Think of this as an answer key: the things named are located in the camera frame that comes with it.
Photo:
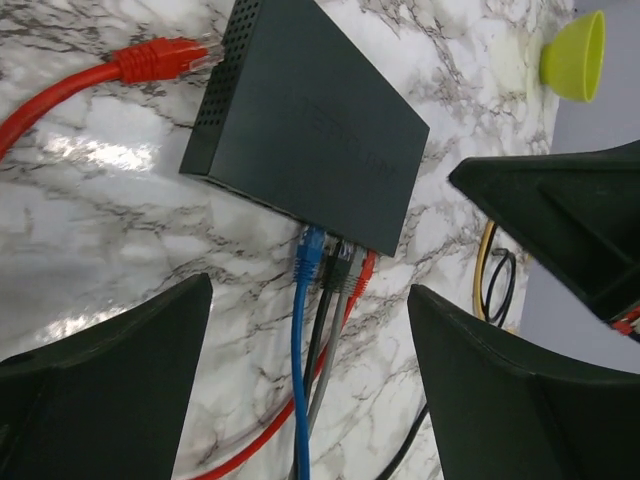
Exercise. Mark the black network switch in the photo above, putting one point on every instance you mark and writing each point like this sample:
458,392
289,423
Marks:
296,119

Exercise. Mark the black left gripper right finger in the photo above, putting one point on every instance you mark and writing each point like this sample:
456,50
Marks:
504,408

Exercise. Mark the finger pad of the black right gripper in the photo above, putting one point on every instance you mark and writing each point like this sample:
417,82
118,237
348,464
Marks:
577,214

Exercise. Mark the lime green bowl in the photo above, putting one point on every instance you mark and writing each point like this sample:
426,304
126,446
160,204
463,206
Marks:
571,65

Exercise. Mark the black left gripper left finger pad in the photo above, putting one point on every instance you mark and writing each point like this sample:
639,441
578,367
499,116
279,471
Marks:
108,402

